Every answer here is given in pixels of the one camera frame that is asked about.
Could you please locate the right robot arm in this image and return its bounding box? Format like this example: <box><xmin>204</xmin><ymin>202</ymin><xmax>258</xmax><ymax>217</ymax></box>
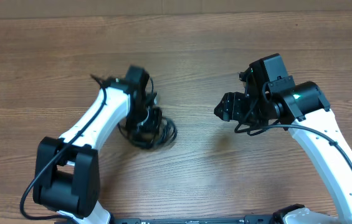
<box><xmin>214</xmin><ymin>54</ymin><xmax>352</xmax><ymax>223</ymax></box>

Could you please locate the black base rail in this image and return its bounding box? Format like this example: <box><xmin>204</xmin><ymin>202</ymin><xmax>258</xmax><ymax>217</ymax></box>
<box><xmin>54</xmin><ymin>203</ymin><xmax>343</xmax><ymax>224</ymax></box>

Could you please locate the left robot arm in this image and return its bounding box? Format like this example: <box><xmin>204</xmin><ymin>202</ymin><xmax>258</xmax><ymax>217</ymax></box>
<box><xmin>26</xmin><ymin>65</ymin><xmax>167</xmax><ymax>223</ymax></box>

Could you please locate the black USB cable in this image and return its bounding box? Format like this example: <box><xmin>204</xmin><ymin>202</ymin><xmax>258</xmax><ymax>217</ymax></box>
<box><xmin>117</xmin><ymin>93</ymin><xmax>178</xmax><ymax>151</ymax></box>

